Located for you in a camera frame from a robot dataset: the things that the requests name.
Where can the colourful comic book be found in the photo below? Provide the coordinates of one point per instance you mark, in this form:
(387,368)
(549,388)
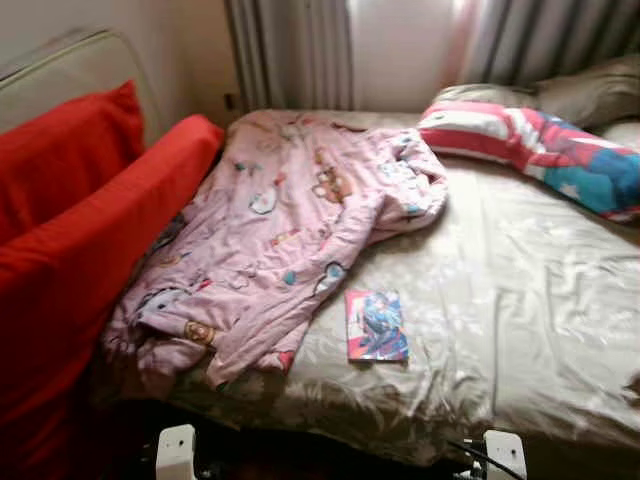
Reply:
(377,325)

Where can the striped red blue bolster pillow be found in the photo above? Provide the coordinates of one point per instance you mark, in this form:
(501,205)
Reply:
(540,150)

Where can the brownish crumpled pillow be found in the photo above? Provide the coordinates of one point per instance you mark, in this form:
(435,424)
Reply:
(595,95)

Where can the beige floral bed sheet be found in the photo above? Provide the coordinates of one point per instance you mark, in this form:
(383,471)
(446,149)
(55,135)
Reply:
(500,300)

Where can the grey curtain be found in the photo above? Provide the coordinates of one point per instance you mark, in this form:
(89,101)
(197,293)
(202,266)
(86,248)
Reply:
(560,35)
(290,50)

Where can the pink printed quilt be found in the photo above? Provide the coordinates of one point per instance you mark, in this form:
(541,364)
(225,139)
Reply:
(260,230)

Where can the red sofa armrest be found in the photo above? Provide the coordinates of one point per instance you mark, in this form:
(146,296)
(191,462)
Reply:
(80,280)

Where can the red sofa back cushion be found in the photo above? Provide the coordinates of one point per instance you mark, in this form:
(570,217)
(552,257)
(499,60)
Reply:
(60,160)

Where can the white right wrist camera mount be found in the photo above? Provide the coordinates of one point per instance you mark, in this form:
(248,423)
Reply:
(505,458)

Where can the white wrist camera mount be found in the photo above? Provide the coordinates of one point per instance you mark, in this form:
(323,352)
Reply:
(176,455)
(505,458)

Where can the dark wall socket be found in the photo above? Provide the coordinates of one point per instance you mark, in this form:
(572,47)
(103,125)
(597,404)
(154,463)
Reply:
(232,101)

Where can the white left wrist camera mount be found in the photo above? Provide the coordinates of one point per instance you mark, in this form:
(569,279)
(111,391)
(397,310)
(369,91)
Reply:
(176,455)

